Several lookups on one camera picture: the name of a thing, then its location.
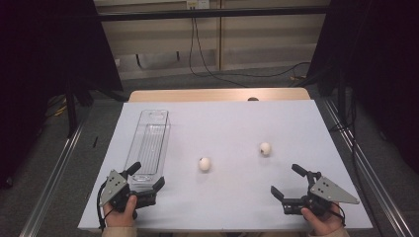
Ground wooden table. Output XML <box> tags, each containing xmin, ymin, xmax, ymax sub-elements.
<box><xmin>127</xmin><ymin>87</ymin><xmax>312</xmax><ymax>104</ymax></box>

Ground white table tennis ball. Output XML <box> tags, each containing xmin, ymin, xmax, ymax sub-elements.
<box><xmin>198</xmin><ymin>156</ymin><xmax>211</xmax><ymax>173</ymax></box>
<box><xmin>259</xmin><ymin>141</ymin><xmax>273</xmax><ymax>158</ymax></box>

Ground white table cover sheet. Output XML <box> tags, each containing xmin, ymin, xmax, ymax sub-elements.
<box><xmin>77</xmin><ymin>100</ymin><xmax>374</xmax><ymax>232</ymax></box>

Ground right hand-held gripper cable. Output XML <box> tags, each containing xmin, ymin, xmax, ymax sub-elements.
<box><xmin>328</xmin><ymin>203</ymin><xmax>347</xmax><ymax>229</ymax></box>

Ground black horizontal bar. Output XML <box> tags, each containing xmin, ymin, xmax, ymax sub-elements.
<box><xmin>95</xmin><ymin>5</ymin><xmax>331</xmax><ymax>23</ymax></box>

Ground black curtain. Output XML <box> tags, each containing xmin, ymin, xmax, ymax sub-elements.
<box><xmin>0</xmin><ymin>0</ymin><xmax>125</xmax><ymax>190</ymax></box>
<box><xmin>305</xmin><ymin>0</ymin><xmax>419</xmax><ymax>174</ymax></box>

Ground black wall cable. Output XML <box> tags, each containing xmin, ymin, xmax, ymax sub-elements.
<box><xmin>188</xmin><ymin>18</ymin><xmax>312</xmax><ymax>80</ymax></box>
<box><xmin>193</xmin><ymin>18</ymin><xmax>249</xmax><ymax>89</ymax></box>

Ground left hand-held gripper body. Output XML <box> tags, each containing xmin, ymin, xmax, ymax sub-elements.
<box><xmin>98</xmin><ymin>169</ymin><xmax>158</xmax><ymax>213</ymax></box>

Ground black metal stand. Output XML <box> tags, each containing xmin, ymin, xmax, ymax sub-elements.
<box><xmin>335</xmin><ymin>70</ymin><xmax>350</xmax><ymax>127</ymax></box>
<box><xmin>64</xmin><ymin>78</ymin><xmax>79</xmax><ymax>138</ymax></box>

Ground clear plastic container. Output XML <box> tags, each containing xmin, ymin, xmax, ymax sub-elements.
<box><xmin>124</xmin><ymin>109</ymin><xmax>172</xmax><ymax>194</ymax></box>

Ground yellow floor cables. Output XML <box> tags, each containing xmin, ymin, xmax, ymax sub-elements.
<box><xmin>44</xmin><ymin>94</ymin><xmax>69</xmax><ymax>119</ymax></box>

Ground black floor cable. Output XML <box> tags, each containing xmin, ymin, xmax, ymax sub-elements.
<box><xmin>328</xmin><ymin>94</ymin><xmax>384</xmax><ymax>237</ymax></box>

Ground left hand-held gripper cable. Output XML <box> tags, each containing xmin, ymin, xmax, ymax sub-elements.
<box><xmin>96</xmin><ymin>181</ymin><xmax>111</xmax><ymax>232</ymax></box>

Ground metal floor rail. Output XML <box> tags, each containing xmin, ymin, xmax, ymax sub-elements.
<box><xmin>19</xmin><ymin>120</ymin><xmax>86</xmax><ymax>237</ymax></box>
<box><xmin>319</xmin><ymin>98</ymin><xmax>415</xmax><ymax>237</ymax></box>

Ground person's left hand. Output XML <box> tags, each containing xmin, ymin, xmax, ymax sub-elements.
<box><xmin>103</xmin><ymin>195</ymin><xmax>138</xmax><ymax>229</ymax></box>

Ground white wall socket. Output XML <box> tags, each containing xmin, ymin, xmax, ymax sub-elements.
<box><xmin>186</xmin><ymin>0</ymin><xmax>210</xmax><ymax>11</ymax></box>

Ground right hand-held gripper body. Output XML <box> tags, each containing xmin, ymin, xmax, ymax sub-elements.
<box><xmin>281</xmin><ymin>170</ymin><xmax>361</xmax><ymax>218</ymax></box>

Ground person's right hand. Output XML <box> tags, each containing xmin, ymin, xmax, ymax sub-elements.
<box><xmin>300</xmin><ymin>201</ymin><xmax>346</xmax><ymax>237</ymax></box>

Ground hand-held gripper cable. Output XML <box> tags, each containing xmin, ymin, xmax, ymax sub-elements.
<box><xmin>328</xmin><ymin>203</ymin><xmax>347</xmax><ymax>229</ymax></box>
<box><xmin>96</xmin><ymin>181</ymin><xmax>111</xmax><ymax>232</ymax></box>

